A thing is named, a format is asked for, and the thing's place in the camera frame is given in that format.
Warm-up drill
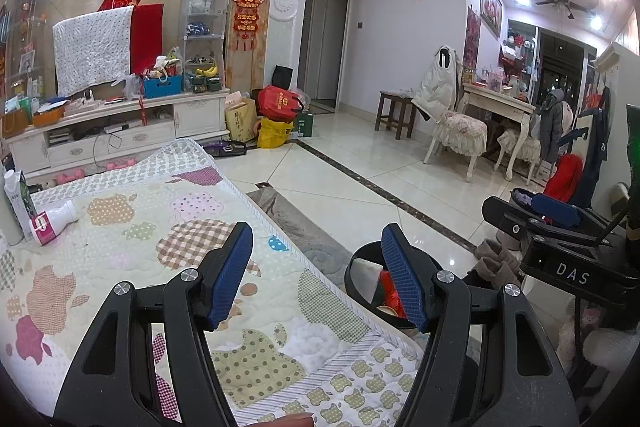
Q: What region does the purple storage bin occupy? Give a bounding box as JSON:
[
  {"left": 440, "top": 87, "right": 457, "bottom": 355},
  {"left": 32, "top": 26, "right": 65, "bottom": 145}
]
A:
[{"left": 510, "top": 188, "right": 538, "bottom": 208}]

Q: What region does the navy hanging garment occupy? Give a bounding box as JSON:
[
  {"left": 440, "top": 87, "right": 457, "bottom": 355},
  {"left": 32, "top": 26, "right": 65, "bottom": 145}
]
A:
[{"left": 585, "top": 87, "right": 613, "bottom": 208}]

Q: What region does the grey patterned floor rug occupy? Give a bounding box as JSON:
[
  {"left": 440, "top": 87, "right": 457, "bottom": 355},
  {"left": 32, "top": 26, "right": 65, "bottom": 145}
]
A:
[{"left": 247, "top": 187, "right": 353, "bottom": 280}]

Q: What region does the brown paper bag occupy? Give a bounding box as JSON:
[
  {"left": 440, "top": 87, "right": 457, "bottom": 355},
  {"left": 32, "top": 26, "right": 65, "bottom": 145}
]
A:
[{"left": 1, "top": 107, "right": 33, "bottom": 138}]

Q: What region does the clear plastic bag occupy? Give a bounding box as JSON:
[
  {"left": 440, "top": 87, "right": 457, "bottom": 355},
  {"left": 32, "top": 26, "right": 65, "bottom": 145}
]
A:
[{"left": 112, "top": 74, "right": 143, "bottom": 100}]

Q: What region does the black bag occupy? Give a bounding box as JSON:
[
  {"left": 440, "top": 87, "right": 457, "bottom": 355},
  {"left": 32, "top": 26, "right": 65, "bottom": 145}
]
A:
[{"left": 272, "top": 65, "right": 294, "bottom": 90}]

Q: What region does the red cloth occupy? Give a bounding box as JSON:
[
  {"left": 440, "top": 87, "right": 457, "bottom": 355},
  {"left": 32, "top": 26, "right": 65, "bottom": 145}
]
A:
[{"left": 130, "top": 3, "right": 164, "bottom": 78}]

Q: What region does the person's left hand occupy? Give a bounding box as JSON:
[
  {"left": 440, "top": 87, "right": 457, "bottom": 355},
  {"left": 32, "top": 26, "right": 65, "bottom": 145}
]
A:
[{"left": 255, "top": 412, "right": 316, "bottom": 427}]

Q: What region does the white milk carton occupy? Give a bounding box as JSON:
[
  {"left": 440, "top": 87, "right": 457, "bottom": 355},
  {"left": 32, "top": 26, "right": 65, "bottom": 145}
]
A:
[{"left": 4, "top": 170, "right": 37, "bottom": 242}]

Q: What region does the glass display cabinet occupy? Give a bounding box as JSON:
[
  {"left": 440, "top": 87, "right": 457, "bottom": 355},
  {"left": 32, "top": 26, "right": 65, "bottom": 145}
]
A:
[{"left": 0, "top": 0, "right": 56, "bottom": 108}]

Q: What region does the white chair with floral cushion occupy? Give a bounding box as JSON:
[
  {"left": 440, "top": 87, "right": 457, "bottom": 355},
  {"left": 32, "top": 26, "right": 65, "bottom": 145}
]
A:
[{"left": 424, "top": 52, "right": 488, "bottom": 182}]

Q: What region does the red plastic bag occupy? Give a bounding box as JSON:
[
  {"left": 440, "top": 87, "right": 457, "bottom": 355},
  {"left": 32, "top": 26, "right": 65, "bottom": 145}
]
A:
[{"left": 377, "top": 270, "right": 401, "bottom": 308}]

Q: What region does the black trash bin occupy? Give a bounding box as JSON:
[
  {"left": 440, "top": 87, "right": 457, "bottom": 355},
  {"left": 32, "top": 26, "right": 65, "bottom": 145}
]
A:
[{"left": 344, "top": 241, "right": 451, "bottom": 343}]

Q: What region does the white bottle with pink label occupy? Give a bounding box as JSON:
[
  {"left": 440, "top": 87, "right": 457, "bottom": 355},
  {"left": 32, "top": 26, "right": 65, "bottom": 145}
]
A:
[{"left": 30, "top": 199, "right": 78, "bottom": 247}]

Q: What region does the patchwork printed blanket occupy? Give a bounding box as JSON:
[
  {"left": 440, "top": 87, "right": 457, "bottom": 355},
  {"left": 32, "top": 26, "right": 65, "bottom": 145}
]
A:
[{"left": 0, "top": 138, "right": 426, "bottom": 427}]

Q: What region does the white quilted cloth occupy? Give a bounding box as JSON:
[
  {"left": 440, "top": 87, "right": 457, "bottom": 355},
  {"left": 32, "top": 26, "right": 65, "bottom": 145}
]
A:
[{"left": 52, "top": 5, "right": 135, "bottom": 96}]

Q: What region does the beige paper bag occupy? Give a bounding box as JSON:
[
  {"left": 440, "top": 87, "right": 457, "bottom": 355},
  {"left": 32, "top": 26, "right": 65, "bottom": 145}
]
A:
[{"left": 225, "top": 94, "right": 258, "bottom": 140}]

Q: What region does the red garment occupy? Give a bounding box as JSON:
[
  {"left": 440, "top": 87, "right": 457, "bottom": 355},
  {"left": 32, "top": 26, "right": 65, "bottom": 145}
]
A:
[{"left": 542, "top": 153, "right": 585, "bottom": 208}]

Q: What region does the black power cable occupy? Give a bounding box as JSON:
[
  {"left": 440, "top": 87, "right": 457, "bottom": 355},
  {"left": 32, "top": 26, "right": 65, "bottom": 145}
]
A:
[{"left": 92, "top": 127, "right": 123, "bottom": 168}]

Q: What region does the blue basket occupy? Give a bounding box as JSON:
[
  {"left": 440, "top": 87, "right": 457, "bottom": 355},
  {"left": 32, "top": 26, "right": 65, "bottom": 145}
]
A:
[{"left": 143, "top": 75, "right": 184, "bottom": 99}]

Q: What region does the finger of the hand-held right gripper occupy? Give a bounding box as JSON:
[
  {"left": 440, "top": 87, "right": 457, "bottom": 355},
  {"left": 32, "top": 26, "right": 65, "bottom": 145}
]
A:
[
  {"left": 481, "top": 195, "right": 602, "bottom": 251},
  {"left": 530, "top": 192, "right": 612, "bottom": 239}
]

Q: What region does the red wall hanging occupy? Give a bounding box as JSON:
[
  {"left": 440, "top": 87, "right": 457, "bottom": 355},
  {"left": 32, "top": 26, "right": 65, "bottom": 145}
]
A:
[{"left": 465, "top": 5, "right": 482, "bottom": 68}]

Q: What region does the white dressing table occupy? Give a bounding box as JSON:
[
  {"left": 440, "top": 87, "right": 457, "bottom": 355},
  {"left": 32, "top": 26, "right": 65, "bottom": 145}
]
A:
[{"left": 462, "top": 83, "right": 538, "bottom": 185}]

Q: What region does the white lace stool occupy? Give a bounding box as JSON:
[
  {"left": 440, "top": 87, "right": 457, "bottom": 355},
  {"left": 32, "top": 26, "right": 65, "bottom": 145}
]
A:
[{"left": 495, "top": 129, "right": 543, "bottom": 180}]

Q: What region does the red knot wall decoration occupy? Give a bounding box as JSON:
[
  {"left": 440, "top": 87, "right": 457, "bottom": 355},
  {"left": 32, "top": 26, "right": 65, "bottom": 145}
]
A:
[{"left": 232, "top": 0, "right": 263, "bottom": 52}]

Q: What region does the framed wall painting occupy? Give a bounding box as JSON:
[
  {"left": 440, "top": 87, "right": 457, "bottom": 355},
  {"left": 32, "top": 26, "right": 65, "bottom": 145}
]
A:
[{"left": 480, "top": 0, "right": 503, "bottom": 38}]

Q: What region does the dark green crate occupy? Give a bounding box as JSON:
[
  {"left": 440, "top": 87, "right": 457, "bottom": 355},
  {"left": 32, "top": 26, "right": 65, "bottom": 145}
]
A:
[{"left": 187, "top": 76, "right": 223, "bottom": 94}]

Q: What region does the orange tray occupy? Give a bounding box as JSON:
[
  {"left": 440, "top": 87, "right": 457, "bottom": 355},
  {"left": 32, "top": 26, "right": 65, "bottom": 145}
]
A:
[{"left": 32, "top": 102, "right": 71, "bottom": 126}]

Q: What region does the yellow bag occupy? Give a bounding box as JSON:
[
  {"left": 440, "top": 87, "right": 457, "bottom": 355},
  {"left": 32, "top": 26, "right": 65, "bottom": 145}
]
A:
[{"left": 257, "top": 117, "right": 295, "bottom": 149}]

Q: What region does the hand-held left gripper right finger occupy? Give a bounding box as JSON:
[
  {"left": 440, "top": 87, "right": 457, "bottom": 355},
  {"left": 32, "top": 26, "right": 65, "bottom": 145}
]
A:
[{"left": 381, "top": 223, "right": 581, "bottom": 427}]

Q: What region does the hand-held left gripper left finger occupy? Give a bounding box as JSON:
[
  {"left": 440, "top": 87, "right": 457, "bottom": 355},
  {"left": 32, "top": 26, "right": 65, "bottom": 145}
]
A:
[{"left": 52, "top": 221, "right": 254, "bottom": 427}]

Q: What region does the red duffel bag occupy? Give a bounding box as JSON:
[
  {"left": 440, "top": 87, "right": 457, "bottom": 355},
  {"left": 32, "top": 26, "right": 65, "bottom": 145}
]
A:
[{"left": 257, "top": 85, "right": 306, "bottom": 120}]

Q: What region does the glass balcony door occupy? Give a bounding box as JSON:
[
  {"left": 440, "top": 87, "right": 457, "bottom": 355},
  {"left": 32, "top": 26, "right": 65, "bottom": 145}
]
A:
[{"left": 537, "top": 29, "right": 586, "bottom": 112}]

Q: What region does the white TV cabinet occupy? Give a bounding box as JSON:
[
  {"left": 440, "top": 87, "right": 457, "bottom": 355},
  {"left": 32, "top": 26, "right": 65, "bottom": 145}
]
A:
[{"left": 5, "top": 89, "right": 231, "bottom": 175}]

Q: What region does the tan plush boot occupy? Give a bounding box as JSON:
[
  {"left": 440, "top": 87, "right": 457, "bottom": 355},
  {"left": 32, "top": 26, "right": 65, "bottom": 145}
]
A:
[
  {"left": 474, "top": 238, "right": 521, "bottom": 260},
  {"left": 462, "top": 257, "right": 523, "bottom": 288}
]

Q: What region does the dark wooden stool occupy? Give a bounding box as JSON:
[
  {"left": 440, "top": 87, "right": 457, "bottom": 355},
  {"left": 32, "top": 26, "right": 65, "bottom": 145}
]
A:
[{"left": 375, "top": 90, "right": 418, "bottom": 140}]

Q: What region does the clear shelf rack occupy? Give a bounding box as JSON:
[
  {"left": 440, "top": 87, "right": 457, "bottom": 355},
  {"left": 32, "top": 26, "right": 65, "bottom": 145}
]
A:
[{"left": 181, "top": 0, "right": 233, "bottom": 92}]

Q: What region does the grey hanging jacket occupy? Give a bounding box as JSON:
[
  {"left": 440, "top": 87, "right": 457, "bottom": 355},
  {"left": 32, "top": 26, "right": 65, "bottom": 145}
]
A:
[{"left": 537, "top": 88, "right": 566, "bottom": 162}]

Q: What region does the white puffer jacket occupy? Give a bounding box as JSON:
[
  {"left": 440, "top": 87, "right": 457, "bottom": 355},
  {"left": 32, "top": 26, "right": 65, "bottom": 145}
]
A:
[{"left": 412, "top": 45, "right": 461, "bottom": 120}]

